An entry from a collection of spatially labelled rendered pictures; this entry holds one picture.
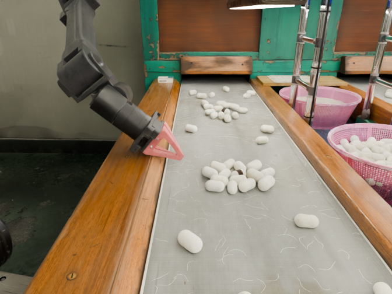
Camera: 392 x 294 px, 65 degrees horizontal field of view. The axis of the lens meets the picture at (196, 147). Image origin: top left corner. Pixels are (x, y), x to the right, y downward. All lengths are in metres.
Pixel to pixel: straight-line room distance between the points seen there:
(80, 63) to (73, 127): 1.97
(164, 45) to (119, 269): 1.11
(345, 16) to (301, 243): 1.16
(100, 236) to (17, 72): 2.25
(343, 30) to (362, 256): 1.15
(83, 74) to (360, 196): 0.51
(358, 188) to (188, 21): 1.00
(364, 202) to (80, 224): 0.42
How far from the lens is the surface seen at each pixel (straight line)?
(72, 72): 0.60
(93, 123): 2.48
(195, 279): 0.39
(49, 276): 0.40
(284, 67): 1.42
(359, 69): 1.47
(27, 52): 2.54
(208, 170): 0.58
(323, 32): 0.84
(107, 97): 0.59
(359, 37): 1.53
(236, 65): 1.32
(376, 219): 0.51
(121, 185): 0.53
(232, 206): 0.51
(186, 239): 0.42
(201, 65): 1.31
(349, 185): 0.57
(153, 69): 1.38
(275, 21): 1.39
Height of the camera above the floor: 1.03
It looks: 24 degrees down
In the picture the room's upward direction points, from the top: straight up
